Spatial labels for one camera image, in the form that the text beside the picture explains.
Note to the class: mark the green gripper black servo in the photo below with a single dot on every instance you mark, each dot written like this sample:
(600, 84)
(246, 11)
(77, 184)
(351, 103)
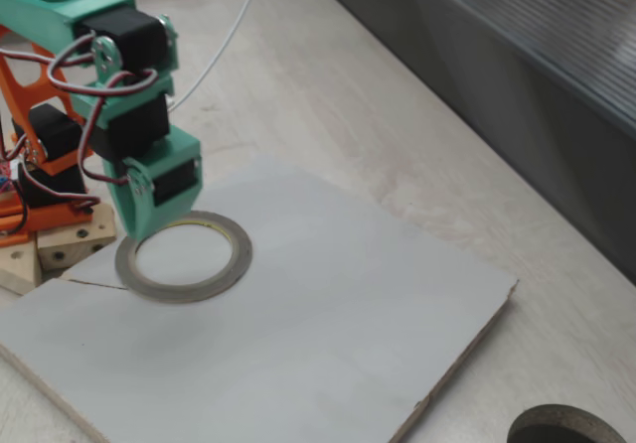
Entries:
(171, 189)

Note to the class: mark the white-topped plywood board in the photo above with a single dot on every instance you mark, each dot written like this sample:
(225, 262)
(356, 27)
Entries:
(298, 339)

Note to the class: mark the short pale wooden base block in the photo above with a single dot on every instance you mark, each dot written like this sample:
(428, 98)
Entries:
(74, 244)

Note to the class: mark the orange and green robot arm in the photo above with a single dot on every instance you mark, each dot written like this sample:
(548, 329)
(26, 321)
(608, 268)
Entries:
(54, 3)

